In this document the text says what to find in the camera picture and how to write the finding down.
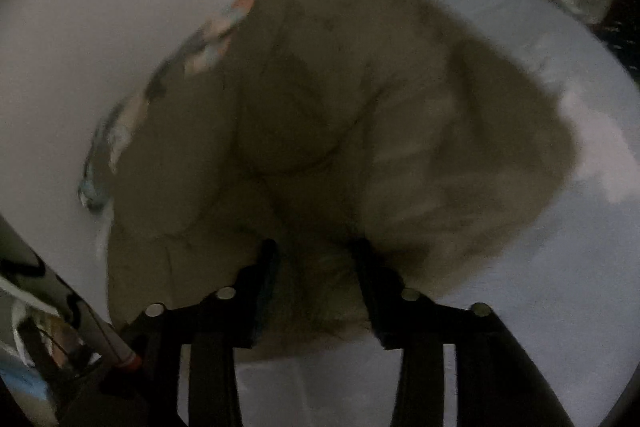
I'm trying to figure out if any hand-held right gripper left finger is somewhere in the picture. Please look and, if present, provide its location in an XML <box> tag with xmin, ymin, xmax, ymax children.
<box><xmin>122</xmin><ymin>238</ymin><xmax>281</xmax><ymax>427</ymax></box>

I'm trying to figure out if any dark blue dotted pillow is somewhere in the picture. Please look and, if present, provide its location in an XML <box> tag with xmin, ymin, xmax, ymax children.
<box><xmin>595</xmin><ymin>0</ymin><xmax>640</xmax><ymax>80</ymax></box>

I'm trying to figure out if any olive green hooded jacket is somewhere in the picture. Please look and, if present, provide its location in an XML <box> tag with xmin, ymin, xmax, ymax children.
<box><xmin>105</xmin><ymin>0</ymin><xmax>583</xmax><ymax>363</ymax></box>

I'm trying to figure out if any person's left forearm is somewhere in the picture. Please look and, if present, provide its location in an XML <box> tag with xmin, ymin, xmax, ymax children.
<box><xmin>57</xmin><ymin>369</ymin><xmax>156</xmax><ymax>427</ymax></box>

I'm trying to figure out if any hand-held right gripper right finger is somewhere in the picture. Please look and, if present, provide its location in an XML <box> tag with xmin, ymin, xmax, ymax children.
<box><xmin>349</xmin><ymin>238</ymin><xmax>576</xmax><ymax>427</ymax></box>

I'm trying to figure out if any light blue bed sheet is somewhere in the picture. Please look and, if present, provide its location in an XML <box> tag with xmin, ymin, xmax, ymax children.
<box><xmin>92</xmin><ymin>0</ymin><xmax>640</xmax><ymax>427</ymax></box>

